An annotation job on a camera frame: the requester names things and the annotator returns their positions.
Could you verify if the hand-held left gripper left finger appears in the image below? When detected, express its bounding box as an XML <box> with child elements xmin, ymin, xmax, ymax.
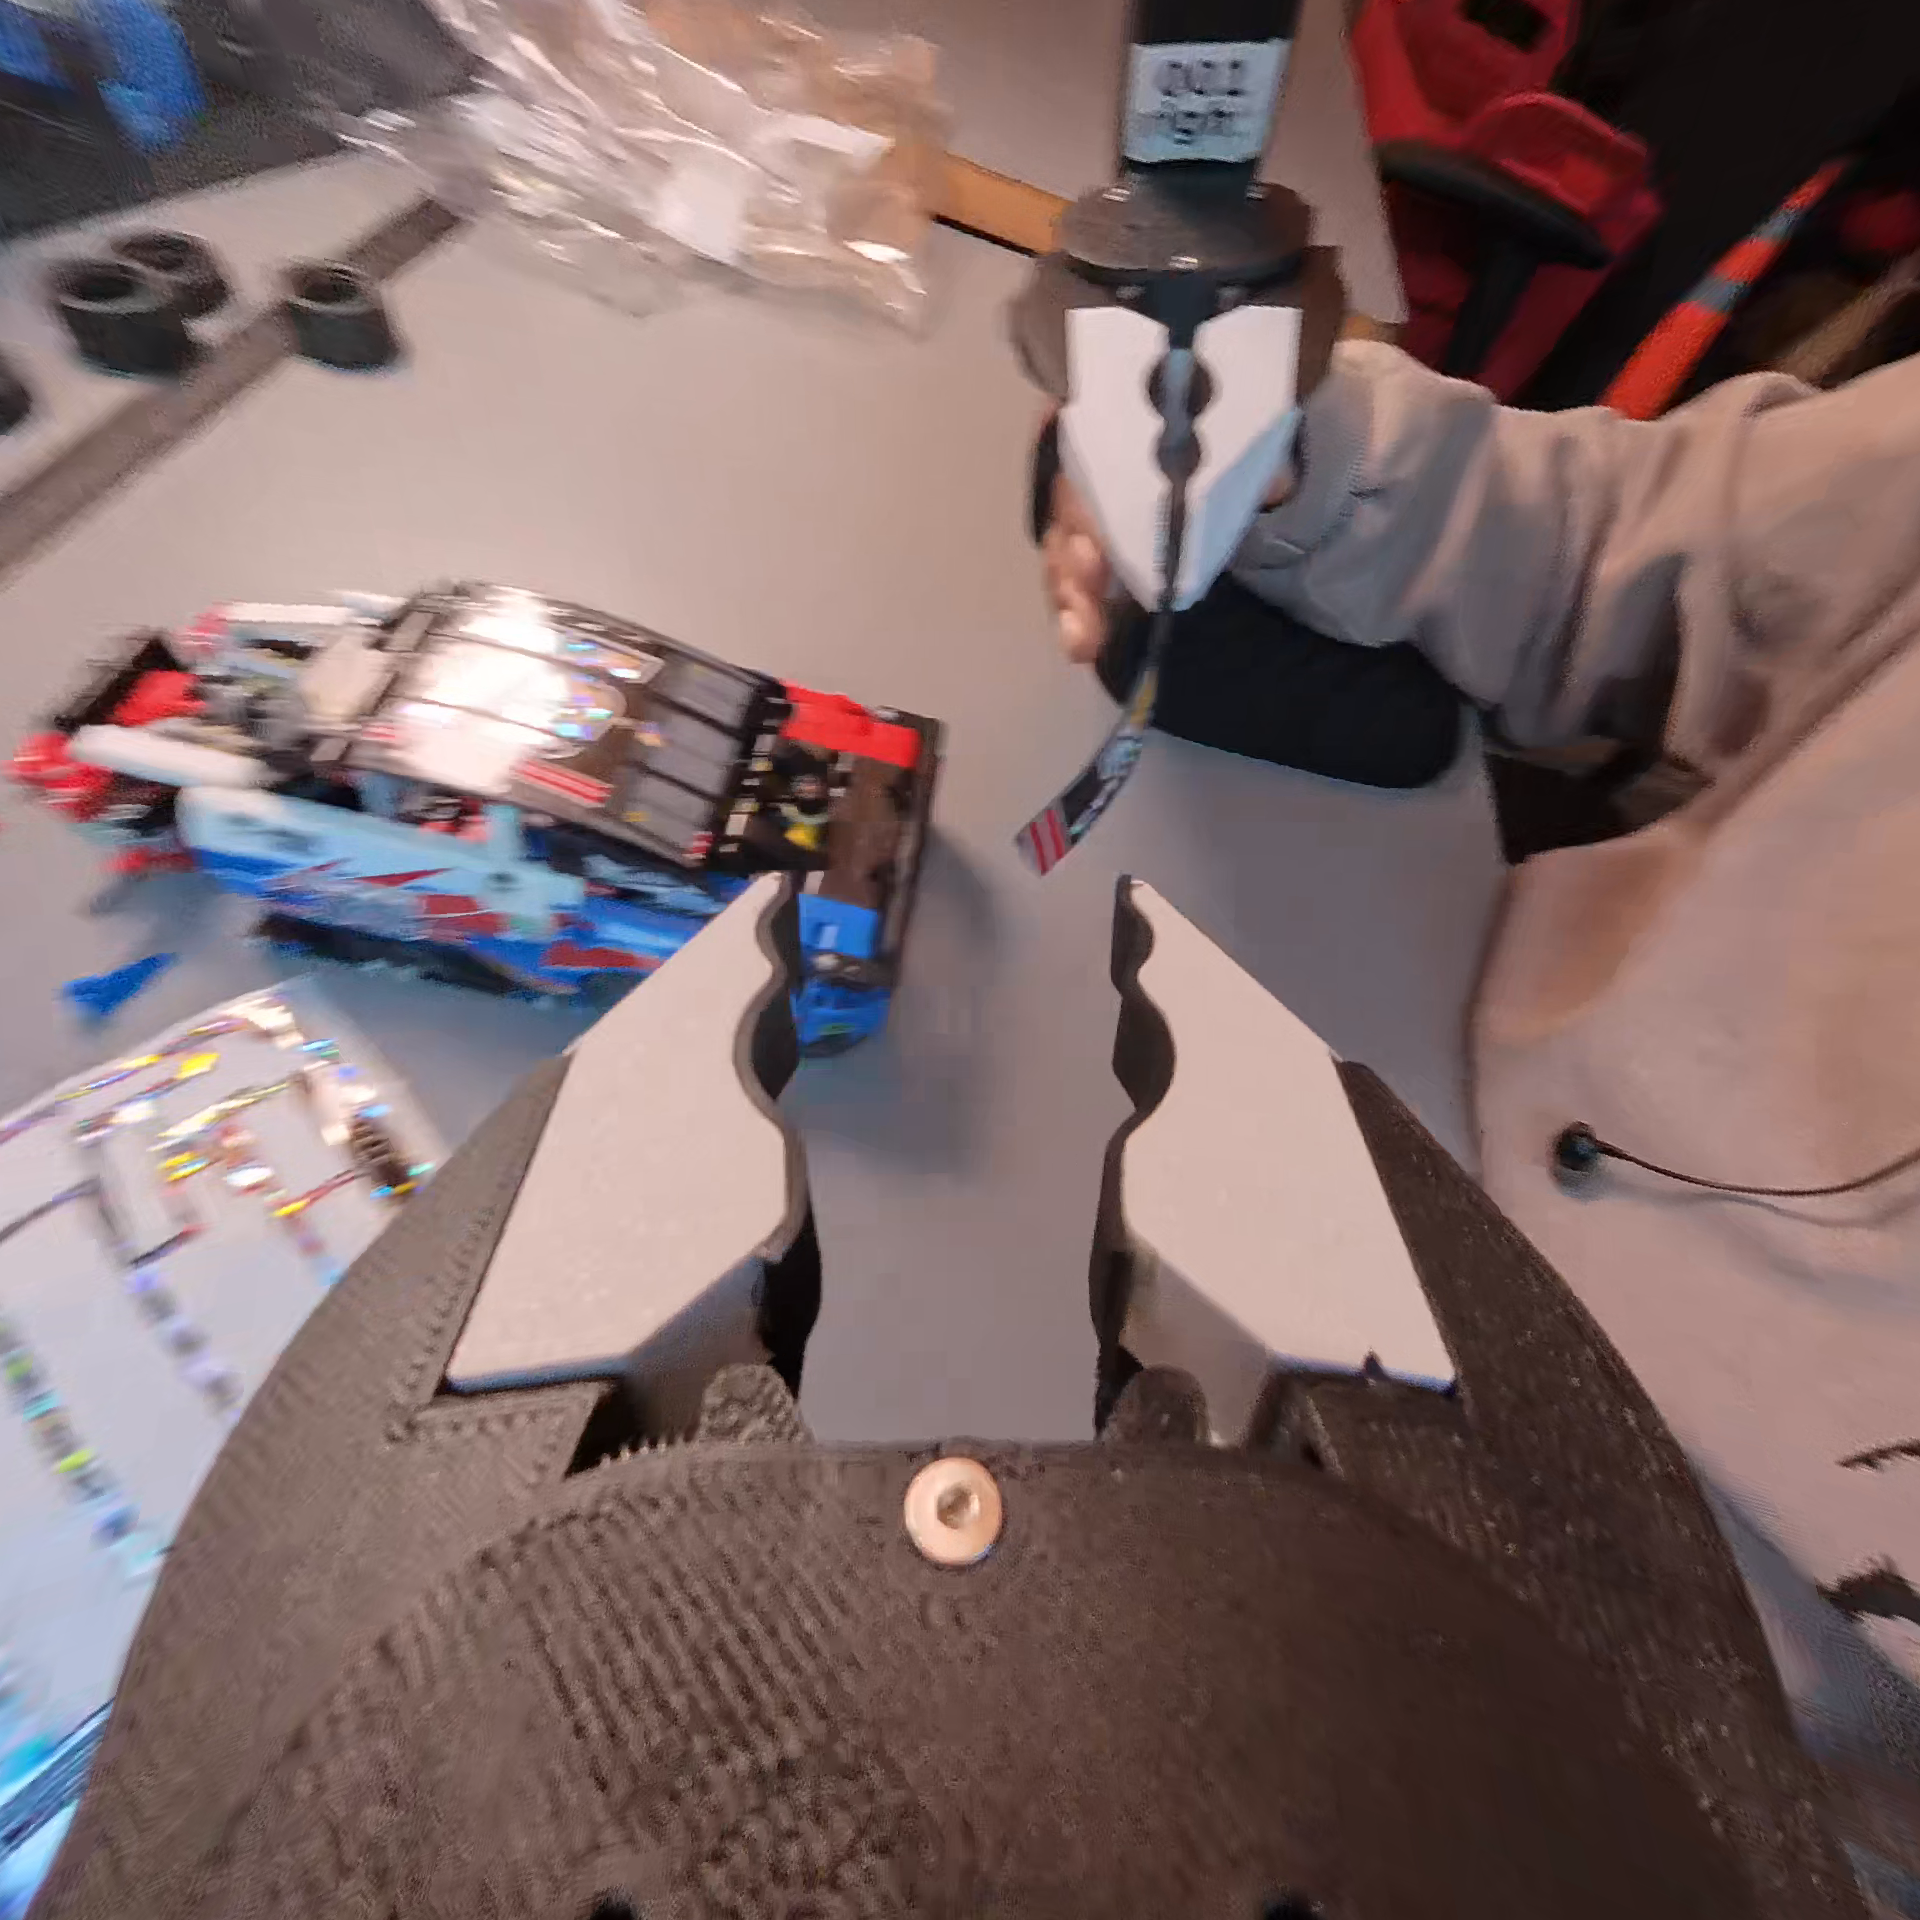
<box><xmin>447</xmin><ymin>874</ymin><xmax>822</xmax><ymax>1388</ymax></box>

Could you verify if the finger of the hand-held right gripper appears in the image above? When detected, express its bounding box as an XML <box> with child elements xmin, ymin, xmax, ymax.
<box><xmin>1174</xmin><ymin>306</ymin><xmax>1309</xmax><ymax>613</ymax></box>
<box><xmin>1065</xmin><ymin>306</ymin><xmax>1176</xmax><ymax>613</ymax></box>

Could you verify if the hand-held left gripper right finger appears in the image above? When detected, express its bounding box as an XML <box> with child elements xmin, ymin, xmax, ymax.
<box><xmin>1091</xmin><ymin>876</ymin><xmax>1460</xmax><ymax>1446</ymax></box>

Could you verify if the shiny sticker strip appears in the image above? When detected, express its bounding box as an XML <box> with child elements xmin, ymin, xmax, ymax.
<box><xmin>1014</xmin><ymin>600</ymin><xmax>1169</xmax><ymax>882</ymax></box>

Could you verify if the red blue lego car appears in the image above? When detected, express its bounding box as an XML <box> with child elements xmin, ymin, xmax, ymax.
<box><xmin>7</xmin><ymin>584</ymin><xmax>942</xmax><ymax>1056</ymax></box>

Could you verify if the person's right forearm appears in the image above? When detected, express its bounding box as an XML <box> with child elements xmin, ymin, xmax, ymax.
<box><xmin>1230</xmin><ymin>339</ymin><xmax>1920</xmax><ymax>751</ymax></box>

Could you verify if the blue lego piece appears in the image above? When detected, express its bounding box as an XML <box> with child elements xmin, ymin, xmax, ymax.
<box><xmin>63</xmin><ymin>952</ymin><xmax>180</xmax><ymax>1021</ymax></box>

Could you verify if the person's right hand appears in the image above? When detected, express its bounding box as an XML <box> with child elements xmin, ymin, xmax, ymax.
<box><xmin>1032</xmin><ymin>420</ymin><xmax>1147</xmax><ymax>666</ymax></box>

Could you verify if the red chair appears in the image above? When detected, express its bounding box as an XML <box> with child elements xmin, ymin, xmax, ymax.
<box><xmin>1350</xmin><ymin>0</ymin><xmax>1658</xmax><ymax>377</ymax></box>

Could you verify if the holographic sticker sheet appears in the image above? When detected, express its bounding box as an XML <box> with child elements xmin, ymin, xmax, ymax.
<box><xmin>0</xmin><ymin>983</ymin><xmax>453</xmax><ymax>1817</ymax></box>

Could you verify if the orange black object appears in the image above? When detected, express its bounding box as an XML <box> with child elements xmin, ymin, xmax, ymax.
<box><xmin>1605</xmin><ymin>156</ymin><xmax>1846</xmax><ymax>421</ymax></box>

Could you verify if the person's beige hoodie torso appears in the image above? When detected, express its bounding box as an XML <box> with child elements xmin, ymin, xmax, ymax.
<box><xmin>1468</xmin><ymin>675</ymin><xmax>1920</xmax><ymax>1847</ymax></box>

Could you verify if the clear plastic bag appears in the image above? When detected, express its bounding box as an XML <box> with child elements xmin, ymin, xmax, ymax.
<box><xmin>338</xmin><ymin>0</ymin><xmax>955</xmax><ymax>324</ymax></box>

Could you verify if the blue plastic bin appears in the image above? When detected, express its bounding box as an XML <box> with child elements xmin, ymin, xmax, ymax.
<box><xmin>0</xmin><ymin>0</ymin><xmax>204</xmax><ymax>153</ymax></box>

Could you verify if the black cord with round tip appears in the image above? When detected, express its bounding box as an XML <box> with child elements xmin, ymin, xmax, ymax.
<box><xmin>1554</xmin><ymin>1122</ymin><xmax>1920</xmax><ymax>1203</ymax></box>

